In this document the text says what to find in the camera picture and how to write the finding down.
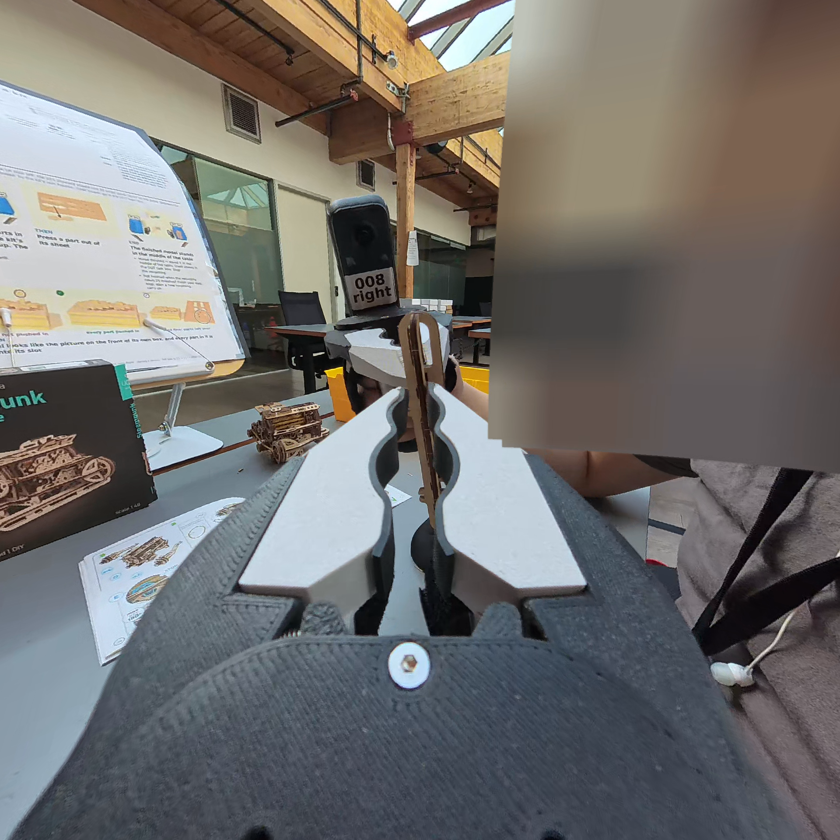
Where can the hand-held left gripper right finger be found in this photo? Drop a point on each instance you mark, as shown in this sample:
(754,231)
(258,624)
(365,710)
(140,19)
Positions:
(508,525)

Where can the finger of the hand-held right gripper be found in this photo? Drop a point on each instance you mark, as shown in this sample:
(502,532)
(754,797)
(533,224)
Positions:
(374,359)
(441,344)

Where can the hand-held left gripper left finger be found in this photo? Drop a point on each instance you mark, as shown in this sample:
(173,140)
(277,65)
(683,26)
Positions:
(315,518)

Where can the wooden slotted bar assembly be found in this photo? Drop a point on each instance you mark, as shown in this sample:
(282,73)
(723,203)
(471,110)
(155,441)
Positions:
(415,367)

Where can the assembled wooden model vehicle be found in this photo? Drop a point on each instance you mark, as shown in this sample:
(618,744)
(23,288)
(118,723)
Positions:
(289,430)

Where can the black model kit box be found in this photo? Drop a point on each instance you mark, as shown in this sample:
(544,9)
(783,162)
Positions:
(72,459)

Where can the person's right hand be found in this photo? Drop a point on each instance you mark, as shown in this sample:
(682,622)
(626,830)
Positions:
(478,403)

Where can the stack of small white boxes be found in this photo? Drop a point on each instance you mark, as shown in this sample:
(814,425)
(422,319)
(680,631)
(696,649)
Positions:
(426,304)

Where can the yellow plastic bin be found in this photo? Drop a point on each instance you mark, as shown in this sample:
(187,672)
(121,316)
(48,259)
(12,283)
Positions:
(341,394)

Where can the paper notice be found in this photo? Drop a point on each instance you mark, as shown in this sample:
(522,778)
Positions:
(413,248)

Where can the wooden top office desk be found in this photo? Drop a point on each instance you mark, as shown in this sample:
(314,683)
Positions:
(305,328)

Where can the black quilted rest pad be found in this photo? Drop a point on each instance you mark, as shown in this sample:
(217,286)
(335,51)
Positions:
(423,548)

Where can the black office chair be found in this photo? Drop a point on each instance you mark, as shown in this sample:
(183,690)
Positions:
(302,308)

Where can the illustrated instruction booklet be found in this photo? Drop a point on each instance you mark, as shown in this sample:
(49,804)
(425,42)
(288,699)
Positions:
(151,564)

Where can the printed instruction sheet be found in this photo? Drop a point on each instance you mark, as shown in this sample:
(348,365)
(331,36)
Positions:
(98,216)

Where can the person's grey top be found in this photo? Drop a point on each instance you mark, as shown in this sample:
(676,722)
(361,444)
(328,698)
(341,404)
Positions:
(774,722)

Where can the wooden support post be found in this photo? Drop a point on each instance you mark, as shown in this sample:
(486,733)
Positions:
(405,197)

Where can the small wall vent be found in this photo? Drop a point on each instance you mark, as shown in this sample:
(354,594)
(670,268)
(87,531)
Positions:
(366,174)

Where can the large wall vent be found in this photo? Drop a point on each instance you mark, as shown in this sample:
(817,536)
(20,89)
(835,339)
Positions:
(241,113)

